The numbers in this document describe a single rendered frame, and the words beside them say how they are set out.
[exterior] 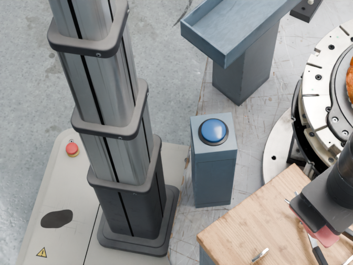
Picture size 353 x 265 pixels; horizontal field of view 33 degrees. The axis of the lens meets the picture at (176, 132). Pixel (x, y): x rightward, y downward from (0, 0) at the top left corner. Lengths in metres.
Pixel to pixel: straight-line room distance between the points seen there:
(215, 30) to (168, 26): 1.31
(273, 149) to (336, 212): 0.55
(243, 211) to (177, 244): 0.31
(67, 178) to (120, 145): 0.67
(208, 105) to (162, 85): 0.96
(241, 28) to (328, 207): 0.49
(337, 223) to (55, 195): 1.23
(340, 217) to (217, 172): 0.39
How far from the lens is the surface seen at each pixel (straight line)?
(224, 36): 1.10
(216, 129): 0.97
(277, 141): 1.24
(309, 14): 1.43
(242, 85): 1.23
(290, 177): 0.92
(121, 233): 1.69
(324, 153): 0.96
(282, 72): 1.35
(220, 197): 1.16
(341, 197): 0.69
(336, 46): 1.02
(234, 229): 0.89
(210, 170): 1.03
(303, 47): 1.40
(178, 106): 2.20
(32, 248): 1.78
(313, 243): 0.87
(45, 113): 2.25
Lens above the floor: 1.91
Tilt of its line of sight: 63 degrees down
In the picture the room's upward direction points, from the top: 4 degrees counter-clockwise
